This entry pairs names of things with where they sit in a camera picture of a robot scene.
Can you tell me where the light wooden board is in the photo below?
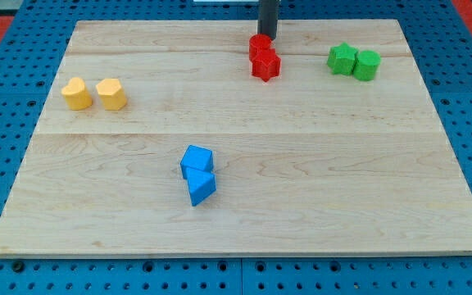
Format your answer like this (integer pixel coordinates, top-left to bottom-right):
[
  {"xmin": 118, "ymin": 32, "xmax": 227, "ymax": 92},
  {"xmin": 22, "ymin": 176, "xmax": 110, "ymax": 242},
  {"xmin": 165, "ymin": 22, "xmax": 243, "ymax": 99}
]
[{"xmin": 0, "ymin": 19, "xmax": 472, "ymax": 259}]

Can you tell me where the yellow heart block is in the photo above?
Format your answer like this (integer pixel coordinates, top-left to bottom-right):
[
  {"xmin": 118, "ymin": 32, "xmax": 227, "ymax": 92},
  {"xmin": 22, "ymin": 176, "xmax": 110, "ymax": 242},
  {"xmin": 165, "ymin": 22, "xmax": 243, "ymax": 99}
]
[{"xmin": 61, "ymin": 77, "xmax": 93, "ymax": 111}]

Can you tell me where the blue cube block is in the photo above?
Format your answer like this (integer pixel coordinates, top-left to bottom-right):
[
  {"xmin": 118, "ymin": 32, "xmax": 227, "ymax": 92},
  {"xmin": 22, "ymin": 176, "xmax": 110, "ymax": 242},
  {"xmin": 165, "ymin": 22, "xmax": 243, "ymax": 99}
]
[{"xmin": 180, "ymin": 145, "xmax": 214, "ymax": 179}]

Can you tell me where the blue triangular prism block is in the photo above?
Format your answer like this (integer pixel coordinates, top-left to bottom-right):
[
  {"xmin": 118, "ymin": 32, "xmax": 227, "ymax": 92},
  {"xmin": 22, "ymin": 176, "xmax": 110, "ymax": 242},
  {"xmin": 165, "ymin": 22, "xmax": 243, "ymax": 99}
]
[{"xmin": 186, "ymin": 168, "xmax": 216, "ymax": 207}]

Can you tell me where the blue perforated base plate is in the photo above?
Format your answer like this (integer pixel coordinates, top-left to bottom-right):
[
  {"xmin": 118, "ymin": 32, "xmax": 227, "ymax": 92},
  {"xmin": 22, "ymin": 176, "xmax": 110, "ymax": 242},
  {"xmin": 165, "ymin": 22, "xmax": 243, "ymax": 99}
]
[{"xmin": 0, "ymin": 0, "xmax": 472, "ymax": 294}]

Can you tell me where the green star block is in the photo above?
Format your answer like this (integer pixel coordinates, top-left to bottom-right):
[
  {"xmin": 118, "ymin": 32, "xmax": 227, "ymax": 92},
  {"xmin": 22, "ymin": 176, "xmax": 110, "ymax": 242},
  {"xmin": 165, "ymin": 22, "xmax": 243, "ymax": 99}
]
[{"xmin": 327, "ymin": 43, "xmax": 358, "ymax": 75}]

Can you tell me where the red cylinder block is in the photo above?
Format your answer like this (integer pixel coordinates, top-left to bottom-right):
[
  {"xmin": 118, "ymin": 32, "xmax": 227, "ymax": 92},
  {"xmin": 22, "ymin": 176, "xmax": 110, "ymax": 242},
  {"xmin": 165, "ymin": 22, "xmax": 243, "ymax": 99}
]
[{"xmin": 248, "ymin": 34, "xmax": 272, "ymax": 61}]

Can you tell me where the red star block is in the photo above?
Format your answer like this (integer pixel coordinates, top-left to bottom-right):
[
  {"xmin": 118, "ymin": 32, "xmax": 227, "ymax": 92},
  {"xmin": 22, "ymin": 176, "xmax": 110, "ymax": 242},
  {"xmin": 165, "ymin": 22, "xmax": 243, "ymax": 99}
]
[{"xmin": 252, "ymin": 49, "xmax": 281, "ymax": 82}]

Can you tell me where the green cylinder block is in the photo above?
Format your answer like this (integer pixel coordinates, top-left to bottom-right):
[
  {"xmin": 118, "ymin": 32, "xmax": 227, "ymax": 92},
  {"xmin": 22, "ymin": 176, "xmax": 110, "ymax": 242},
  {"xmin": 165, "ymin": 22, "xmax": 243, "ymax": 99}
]
[{"xmin": 352, "ymin": 50, "xmax": 381, "ymax": 81}]

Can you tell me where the yellow hexagon block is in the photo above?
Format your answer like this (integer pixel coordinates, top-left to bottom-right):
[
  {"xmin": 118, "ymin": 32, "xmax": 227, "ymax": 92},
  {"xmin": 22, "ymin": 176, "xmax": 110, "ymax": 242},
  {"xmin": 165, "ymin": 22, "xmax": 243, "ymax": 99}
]
[{"xmin": 96, "ymin": 79, "xmax": 127, "ymax": 111}]

